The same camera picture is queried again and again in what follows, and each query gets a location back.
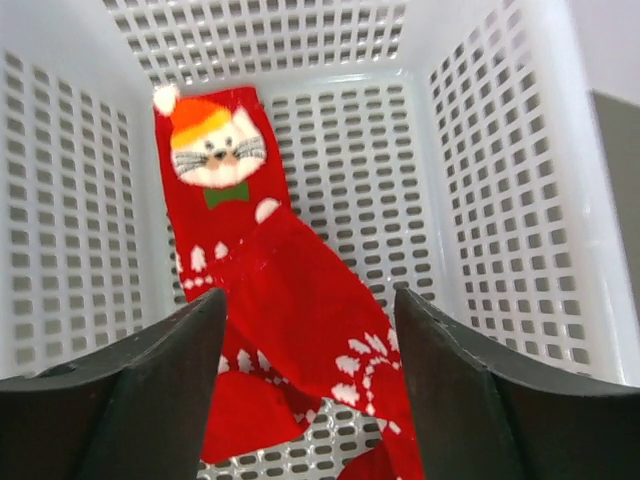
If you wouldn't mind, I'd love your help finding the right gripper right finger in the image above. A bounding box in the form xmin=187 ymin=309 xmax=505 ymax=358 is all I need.
xmin=394 ymin=289 xmax=639 ymax=479

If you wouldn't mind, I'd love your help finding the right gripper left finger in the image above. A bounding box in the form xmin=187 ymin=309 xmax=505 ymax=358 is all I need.
xmin=1 ymin=290 xmax=227 ymax=479

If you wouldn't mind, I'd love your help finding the red christmas sock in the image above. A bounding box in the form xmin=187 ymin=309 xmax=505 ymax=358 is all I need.
xmin=200 ymin=371 xmax=322 ymax=464
xmin=152 ymin=84 xmax=423 ymax=479

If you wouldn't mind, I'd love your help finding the white perforated plastic basket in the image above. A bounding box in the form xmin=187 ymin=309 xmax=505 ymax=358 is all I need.
xmin=1 ymin=1 xmax=639 ymax=479

